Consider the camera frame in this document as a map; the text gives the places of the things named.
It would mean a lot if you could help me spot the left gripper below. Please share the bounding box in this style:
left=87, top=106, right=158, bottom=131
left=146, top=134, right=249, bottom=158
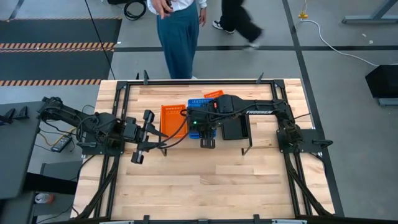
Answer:
left=123, top=110, right=169, bottom=165

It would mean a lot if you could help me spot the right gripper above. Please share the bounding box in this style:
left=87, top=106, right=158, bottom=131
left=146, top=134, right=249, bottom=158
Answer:
left=188, top=107, right=218, bottom=149

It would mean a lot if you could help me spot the blue plastic basket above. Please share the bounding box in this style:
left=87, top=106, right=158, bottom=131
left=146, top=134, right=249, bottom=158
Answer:
left=187, top=98, right=218, bottom=140

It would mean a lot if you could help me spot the orange plastic basket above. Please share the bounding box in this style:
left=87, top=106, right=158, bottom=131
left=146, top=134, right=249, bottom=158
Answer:
left=203, top=90, right=224, bottom=99
left=160, top=104, right=188, bottom=139

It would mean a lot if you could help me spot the black plastic basket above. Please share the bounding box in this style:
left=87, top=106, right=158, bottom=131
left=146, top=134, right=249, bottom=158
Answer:
left=220, top=115, right=249, bottom=141

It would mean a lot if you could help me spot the person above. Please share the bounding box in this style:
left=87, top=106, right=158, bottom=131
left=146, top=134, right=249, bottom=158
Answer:
left=212, top=0, right=264, bottom=50
left=146, top=0, right=208, bottom=80

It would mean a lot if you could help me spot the black power adapter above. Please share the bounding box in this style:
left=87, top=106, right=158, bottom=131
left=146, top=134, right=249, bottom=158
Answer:
left=50, top=134, right=73, bottom=153

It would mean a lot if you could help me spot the grey cabinet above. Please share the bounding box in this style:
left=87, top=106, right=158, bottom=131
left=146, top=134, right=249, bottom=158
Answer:
left=39, top=160, right=84, bottom=217

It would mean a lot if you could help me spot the black hazard-striped floor mat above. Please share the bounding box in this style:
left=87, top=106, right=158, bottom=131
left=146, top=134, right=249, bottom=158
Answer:
left=0, top=17, right=123, bottom=87

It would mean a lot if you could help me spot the drink can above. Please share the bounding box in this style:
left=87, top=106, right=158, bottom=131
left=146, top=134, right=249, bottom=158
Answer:
left=34, top=192, right=55, bottom=205

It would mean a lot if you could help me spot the black desk stand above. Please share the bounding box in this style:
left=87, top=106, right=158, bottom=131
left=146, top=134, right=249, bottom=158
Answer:
left=1, top=108, right=16, bottom=124
left=14, top=105, right=30, bottom=121

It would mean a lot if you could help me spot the dark grey desk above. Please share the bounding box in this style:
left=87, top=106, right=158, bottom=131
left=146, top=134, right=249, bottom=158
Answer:
left=0, top=100, right=46, bottom=200

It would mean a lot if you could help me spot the black equipment base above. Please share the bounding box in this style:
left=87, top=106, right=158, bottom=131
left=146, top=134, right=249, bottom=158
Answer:
left=107, top=0, right=149, bottom=5

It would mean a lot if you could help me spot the black box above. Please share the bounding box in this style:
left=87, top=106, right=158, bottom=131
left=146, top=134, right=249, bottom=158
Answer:
left=364, top=63, right=398, bottom=100

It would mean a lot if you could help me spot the grey box base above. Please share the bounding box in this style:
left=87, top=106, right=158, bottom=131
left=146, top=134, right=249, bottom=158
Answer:
left=377, top=97, right=398, bottom=108

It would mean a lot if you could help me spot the grey metal table foot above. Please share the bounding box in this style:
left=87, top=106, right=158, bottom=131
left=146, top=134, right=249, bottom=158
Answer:
left=341, top=0, right=398, bottom=25

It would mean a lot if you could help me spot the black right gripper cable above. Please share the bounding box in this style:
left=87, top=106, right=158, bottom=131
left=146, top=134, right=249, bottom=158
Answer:
left=157, top=108, right=190, bottom=149

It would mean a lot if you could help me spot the wooden shelf with black frame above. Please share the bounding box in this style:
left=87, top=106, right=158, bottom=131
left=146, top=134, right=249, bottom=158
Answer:
left=157, top=105, right=253, bottom=156

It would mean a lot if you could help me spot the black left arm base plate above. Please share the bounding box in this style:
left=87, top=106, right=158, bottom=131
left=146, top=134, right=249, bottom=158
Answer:
left=81, top=130, right=127, bottom=156

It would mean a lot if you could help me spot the yellow cable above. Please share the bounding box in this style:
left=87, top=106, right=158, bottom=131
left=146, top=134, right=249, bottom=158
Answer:
left=37, top=130, right=72, bottom=147

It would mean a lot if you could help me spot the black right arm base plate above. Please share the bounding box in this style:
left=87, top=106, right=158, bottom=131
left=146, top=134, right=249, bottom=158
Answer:
left=276, top=129, right=334, bottom=154

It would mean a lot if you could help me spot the thin black floor cable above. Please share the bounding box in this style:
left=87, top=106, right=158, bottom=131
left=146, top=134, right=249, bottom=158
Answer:
left=83, top=0, right=116, bottom=81

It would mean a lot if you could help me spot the coiled black cable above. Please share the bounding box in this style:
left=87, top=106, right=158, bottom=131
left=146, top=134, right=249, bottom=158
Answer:
left=123, top=0, right=147, bottom=21

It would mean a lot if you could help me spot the white floor cable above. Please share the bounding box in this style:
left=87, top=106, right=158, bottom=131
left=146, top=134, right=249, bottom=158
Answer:
left=300, top=18, right=398, bottom=67

